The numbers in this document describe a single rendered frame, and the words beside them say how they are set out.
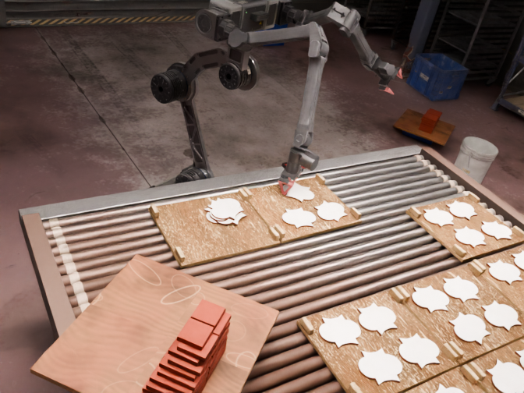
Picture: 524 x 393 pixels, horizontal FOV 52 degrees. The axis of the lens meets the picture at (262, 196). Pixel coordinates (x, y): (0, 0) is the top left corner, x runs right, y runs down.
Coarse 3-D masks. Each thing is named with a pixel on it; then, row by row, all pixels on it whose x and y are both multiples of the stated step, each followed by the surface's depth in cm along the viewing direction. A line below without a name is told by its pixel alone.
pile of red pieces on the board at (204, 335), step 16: (208, 304) 139; (192, 320) 133; (208, 320) 134; (224, 320) 137; (192, 336) 129; (208, 336) 130; (224, 336) 141; (176, 352) 129; (192, 352) 128; (208, 352) 128; (160, 368) 130; (176, 368) 129; (192, 368) 128; (208, 368) 136; (144, 384) 131; (160, 384) 129; (176, 384) 129; (192, 384) 128
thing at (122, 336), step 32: (128, 288) 161; (160, 288) 164; (192, 288) 166; (96, 320) 150; (128, 320) 151; (160, 320) 153; (256, 320) 159; (64, 352) 139; (96, 352) 141; (128, 352) 143; (160, 352) 144; (224, 352) 148; (256, 352) 150; (64, 384) 132; (96, 384) 134; (128, 384) 135; (224, 384) 140
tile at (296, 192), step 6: (288, 186) 239; (294, 186) 239; (300, 186) 240; (288, 192) 235; (294, 192) 236; (300, 192) 237; (306, 192) 238; (294, 198) 233; (300, 198) 233; (306, 198) 234; (312, 198) 234
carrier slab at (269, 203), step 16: (256, 192) 232; (272, 192) 235; (320, 192) 241; (256, 208) 223; (272, 208) 225; (288, 208) 226; (304, 208) 228; (272, 224) 216; (320, 224) 221; (336, 224) 223; (352, 224) 226; (288, 240) 210
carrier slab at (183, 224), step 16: (160, 208) 212; (176, 208) 214; (192, 208) 215; (160, 224) 204; (176, 224) 206; (192, 224) 207; (208, 224) 209; (240, 224) 212; (256, 224) 214; (176, 240) 198; (192, 240) 200; (208, 240) 201; (224, 240) 203; (240, 240) 204; (256, 240) 206; (272, 240) 208; (176, 256) 191; (192, 256) 193; (208, 256) 194; (224, 256) 196
